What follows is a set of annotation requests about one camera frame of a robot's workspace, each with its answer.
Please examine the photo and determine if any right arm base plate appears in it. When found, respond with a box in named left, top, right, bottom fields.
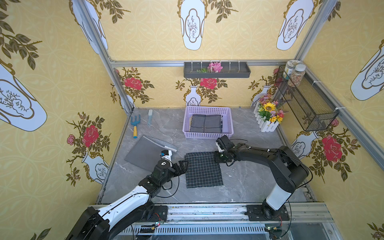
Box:
left=245, top=205, right=291, bottom=222

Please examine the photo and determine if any sunflower bouquet white fence pot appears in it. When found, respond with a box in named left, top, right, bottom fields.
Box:
left=254, top=94, right=285, bottom=133

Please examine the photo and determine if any pink artificial flower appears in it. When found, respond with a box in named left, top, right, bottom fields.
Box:
left=208, top=62, right=223, bottom=73

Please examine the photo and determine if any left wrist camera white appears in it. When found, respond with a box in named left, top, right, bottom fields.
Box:
left=161, top=150, right=173, bottom=162

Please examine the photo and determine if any aluminium mounting rail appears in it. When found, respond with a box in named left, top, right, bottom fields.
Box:
left=73, top=202, right=344, bottom=240

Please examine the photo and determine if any black grid pillowcase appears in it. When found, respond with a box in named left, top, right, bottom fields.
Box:
left=185, top=152, right=224, bottom=189

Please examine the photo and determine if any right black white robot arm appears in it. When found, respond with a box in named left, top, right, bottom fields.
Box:
left=215, top=135, right=310, bottom=220

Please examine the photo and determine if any purple plastic basket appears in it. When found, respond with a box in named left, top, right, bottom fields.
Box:
left=183, top=106, right=234, bottom=139

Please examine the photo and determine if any black wire mesh wall basket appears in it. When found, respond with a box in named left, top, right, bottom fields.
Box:
left=275, top=66, right=339, bottom=132

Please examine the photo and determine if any plain grey folded pillowcase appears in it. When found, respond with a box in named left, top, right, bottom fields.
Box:
left=125, top=135, right=177, bottom=172

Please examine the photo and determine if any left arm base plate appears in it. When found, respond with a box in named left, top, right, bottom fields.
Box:
left=146, top=205, right=168, bottom=222

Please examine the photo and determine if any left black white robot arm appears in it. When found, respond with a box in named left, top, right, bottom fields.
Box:
left=66, top=159, right=189, bottom=240

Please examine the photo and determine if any grey checked pillowcase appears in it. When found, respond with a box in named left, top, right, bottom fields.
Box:
left=190, top=114, right=223, bottom=134

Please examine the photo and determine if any light blue small brush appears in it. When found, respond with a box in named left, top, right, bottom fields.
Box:
left=147, top=109, right=153, bottom=126

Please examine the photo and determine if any glass jar white lid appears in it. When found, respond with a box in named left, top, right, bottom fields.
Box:
left=288, top=64, right=307, bottom=87

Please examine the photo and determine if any blue yellow garden fork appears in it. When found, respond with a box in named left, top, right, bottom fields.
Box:
left=131, top=115, right=141, bottom=139

